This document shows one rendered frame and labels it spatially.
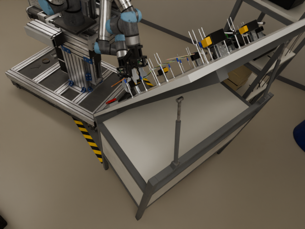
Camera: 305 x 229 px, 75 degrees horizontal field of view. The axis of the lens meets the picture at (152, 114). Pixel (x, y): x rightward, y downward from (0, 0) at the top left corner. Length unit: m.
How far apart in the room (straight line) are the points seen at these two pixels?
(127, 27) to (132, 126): 0.67
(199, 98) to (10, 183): 1.86
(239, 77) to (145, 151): 1.16
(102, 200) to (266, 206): 1.62
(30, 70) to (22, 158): 1.07
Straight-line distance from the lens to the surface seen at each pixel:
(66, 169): 2.19
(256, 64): 1.86
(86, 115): 2.20
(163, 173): 1.06
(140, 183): 1.23
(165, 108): 1.54
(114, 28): 1.12
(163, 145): 1.36
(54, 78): 2.66
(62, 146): 2.31
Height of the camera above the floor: 1.97
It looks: 52 degrees down
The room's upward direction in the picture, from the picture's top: 13 degrees clockwise
